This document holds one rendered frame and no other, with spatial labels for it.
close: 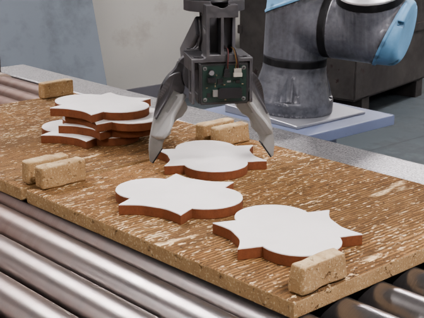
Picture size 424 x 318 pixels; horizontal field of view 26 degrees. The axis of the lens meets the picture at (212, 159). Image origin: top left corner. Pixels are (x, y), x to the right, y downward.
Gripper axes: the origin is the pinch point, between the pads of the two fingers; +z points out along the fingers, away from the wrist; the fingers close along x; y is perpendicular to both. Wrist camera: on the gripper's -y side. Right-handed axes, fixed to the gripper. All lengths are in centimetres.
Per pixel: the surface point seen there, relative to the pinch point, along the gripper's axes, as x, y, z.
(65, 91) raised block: -16.4, -44.4, -0.2
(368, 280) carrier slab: 7.4, 36.2, 1.4
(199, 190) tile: -3.9, 14.0, -0.6
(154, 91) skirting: 49, -461, 86
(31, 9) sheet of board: -24, -382, 24
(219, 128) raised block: 2.5, -7.2, -2.1
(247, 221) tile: -1.0, 24.9, -0.6
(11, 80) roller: -26, -70, 2
